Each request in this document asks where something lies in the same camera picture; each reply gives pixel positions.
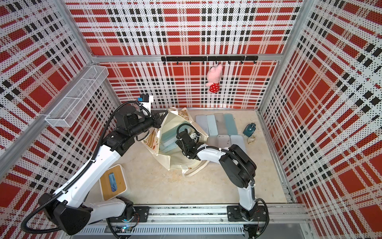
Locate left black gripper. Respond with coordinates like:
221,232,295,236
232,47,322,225
128,110,168,138

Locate teal lid white pencil case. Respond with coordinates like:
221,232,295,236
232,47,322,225
159,127,178,153

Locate cream floral canvas bag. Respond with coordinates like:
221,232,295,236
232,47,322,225
142,108,209,175

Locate white grey pencil case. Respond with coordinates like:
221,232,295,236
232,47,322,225
195,115,209,135

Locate light blue box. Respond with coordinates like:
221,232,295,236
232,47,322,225
230,135,247,152

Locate light blue slim pencil case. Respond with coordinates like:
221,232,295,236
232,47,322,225
207,115,218,136

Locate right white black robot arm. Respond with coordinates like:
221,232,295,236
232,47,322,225
176,123,269,222

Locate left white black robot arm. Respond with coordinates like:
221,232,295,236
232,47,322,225
20,94,168,235

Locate white box wooden lid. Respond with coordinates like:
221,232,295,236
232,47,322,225
99,164,130,201

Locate teal alarm clock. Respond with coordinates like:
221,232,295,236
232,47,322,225
243,122,256,137

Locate pink plush pig toy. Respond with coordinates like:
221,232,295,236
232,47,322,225
206,64,223,94

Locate white wire mesh shelf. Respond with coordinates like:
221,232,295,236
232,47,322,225
45,65,108,127

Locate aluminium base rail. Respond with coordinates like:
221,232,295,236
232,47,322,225
64,204,312,239

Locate black wall hook rail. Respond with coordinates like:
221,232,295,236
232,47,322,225
161,55,259,64

